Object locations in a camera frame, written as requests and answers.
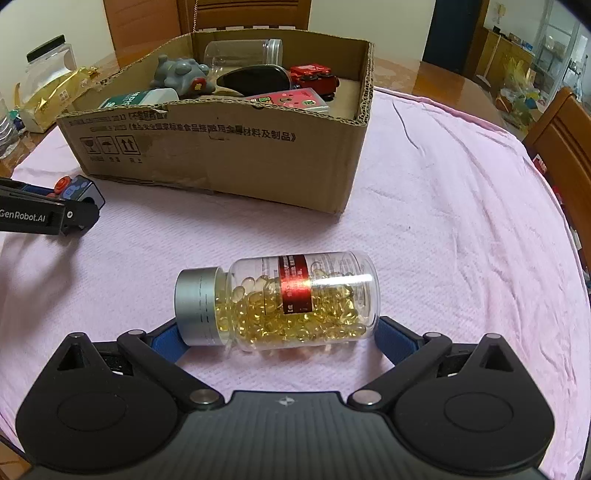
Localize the grey toy figure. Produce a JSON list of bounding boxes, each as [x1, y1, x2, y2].
[[150, 54, 211, 97]]

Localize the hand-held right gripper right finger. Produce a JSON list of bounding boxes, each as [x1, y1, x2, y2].
[[346, 315, 517, 412]]

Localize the clear jar black lid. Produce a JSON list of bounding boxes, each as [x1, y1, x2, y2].
[[23, 36, 78, 90]]

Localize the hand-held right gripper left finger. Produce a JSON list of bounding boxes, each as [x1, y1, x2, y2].
[[54, 318, 223, 411]]

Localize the yellow plastic bag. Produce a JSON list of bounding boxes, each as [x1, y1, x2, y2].
[[501, 55, 542, 125]]

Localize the red card pack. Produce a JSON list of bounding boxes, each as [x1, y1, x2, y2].
[[245, 89, 331, 116]]

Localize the black case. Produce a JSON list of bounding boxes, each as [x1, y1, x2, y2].
[[216, 65, 294, 97]]

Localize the cotton swab container green label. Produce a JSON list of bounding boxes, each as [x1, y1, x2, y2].
[[99, 89, 178, 109]]

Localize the pink cloth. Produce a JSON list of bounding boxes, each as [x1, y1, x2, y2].
[[0, 85, 591, 467]]

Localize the clear plastic jar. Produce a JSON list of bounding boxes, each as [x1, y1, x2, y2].
[[203, 38, 283, 75]]

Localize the gold tissue pack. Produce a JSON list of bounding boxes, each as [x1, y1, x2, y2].
[[16, 67, 102, 132]]

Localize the red toy vehicle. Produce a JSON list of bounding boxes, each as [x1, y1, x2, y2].
[[288, 65, 341, 100]]

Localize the clear water bottle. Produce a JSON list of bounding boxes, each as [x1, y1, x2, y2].
[[0, 92, 20, 160]]

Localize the capsule bottle silver cap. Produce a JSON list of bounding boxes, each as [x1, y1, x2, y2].
[[174, 250, 380, 354]]

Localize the cardboard box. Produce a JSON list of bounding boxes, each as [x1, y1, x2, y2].
[[55, 28, 375, 215]]

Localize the black toy truck red wheels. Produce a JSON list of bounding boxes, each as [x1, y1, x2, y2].
[[53, 174, 106, 208]]

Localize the wooden chair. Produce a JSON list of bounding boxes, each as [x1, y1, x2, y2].
[[524, 87, 591, 222]]

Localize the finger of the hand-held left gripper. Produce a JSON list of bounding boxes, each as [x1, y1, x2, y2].
[[0, 176, 58, 203], [64, 199, 101, 234]]

